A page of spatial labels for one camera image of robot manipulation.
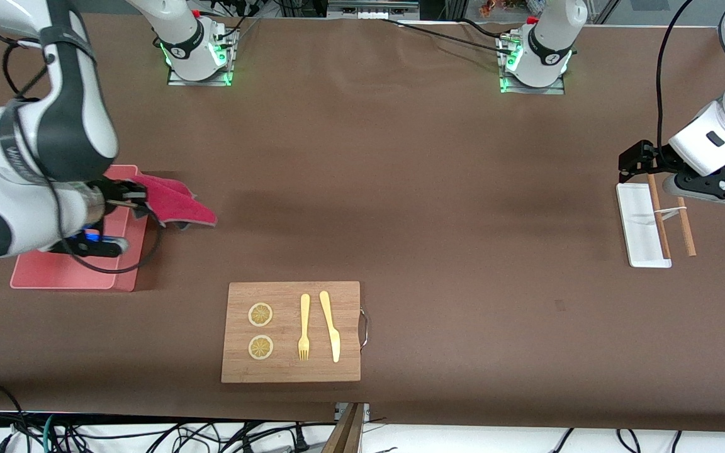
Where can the small metal bracket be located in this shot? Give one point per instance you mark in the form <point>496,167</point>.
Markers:
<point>339,412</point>

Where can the red cloth with grey back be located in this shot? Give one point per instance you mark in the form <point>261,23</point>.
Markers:
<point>180,201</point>

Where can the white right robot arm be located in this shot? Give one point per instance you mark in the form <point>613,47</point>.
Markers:
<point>54,126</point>

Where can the grey power strip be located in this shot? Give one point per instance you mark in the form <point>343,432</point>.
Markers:
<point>372,9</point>

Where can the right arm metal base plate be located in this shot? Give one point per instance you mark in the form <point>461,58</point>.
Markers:
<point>177,82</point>

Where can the white rectangular tray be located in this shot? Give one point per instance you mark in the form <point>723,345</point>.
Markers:
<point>639,226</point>

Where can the wooden cutting board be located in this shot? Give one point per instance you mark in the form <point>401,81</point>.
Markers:
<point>287,371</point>

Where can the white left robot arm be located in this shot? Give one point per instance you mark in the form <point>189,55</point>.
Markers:
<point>548,47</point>

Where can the yellow plastic fork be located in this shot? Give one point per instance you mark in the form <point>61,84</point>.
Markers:
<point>304,314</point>

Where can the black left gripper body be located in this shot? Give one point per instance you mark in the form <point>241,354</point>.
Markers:
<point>657,158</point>

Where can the pink plastic bin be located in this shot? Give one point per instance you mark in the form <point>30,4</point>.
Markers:
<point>73,274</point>

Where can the yellow plastic knife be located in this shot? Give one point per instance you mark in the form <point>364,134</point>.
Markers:
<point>332,333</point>

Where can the lemon slice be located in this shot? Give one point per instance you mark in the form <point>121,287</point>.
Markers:
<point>260,314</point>
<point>260,348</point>

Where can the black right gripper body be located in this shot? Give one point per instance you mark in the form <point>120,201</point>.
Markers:
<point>112,192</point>

